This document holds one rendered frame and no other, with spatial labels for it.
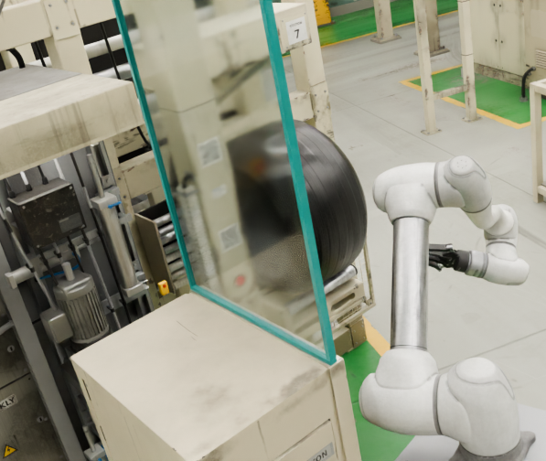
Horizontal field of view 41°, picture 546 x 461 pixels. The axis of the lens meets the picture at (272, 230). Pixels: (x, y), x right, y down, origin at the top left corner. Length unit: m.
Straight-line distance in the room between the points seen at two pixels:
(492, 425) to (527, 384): 1.60
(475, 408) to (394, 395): 0.21
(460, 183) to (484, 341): 1.79
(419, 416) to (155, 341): 0.68
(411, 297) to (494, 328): 1.85
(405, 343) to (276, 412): 0.58
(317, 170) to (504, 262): 0.72
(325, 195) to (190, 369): 0.84
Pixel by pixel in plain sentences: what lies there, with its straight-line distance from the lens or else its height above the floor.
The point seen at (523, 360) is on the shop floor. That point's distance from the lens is 3.62.
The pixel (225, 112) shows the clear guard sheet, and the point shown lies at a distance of 1.47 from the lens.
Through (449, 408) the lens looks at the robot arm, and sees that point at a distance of 1.89.
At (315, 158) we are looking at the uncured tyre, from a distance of 2.31.
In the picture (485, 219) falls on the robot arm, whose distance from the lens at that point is 2.25.
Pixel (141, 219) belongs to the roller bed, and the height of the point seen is 1.19.
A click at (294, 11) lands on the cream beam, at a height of 1.77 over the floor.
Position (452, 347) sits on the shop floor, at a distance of 3.72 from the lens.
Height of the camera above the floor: 2.20
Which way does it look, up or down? 26 degrees down
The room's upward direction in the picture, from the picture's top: 12 degrees counter-clockwise
